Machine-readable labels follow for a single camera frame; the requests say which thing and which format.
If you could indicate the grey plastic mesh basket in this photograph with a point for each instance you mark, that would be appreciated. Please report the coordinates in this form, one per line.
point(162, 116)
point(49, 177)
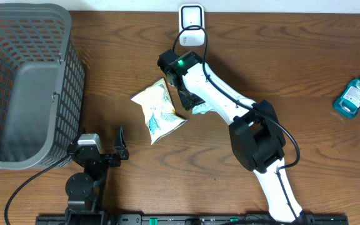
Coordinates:
point(41, 86)

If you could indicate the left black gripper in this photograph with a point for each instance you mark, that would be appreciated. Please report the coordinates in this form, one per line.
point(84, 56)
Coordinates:
point(114, 160)

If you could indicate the cream snack bag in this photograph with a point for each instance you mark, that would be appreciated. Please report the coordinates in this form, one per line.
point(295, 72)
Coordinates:
point(159, 112)

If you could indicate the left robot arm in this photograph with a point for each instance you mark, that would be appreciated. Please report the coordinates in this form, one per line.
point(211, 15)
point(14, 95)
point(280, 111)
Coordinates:
point(85, 189)

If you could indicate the teal wet wipes packet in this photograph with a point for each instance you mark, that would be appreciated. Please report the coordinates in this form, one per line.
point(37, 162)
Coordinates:
point(202, 109)

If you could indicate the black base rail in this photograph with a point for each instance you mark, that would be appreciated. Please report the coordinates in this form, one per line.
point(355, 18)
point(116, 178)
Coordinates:
point(137, 219)

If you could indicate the teal Listerine mouthwash bottle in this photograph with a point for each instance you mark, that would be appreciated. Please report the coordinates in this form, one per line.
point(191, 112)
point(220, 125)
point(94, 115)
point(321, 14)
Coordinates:
point(348, 104)

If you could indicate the white barcode scanner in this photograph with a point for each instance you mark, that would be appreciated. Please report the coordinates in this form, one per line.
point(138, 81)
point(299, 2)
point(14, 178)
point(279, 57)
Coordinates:
point(191, 14)

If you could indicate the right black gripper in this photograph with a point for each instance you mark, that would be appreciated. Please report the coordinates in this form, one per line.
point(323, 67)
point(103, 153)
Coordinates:
point(187, 102)

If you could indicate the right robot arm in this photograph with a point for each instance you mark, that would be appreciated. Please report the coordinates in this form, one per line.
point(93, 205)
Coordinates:
point(257, 138)

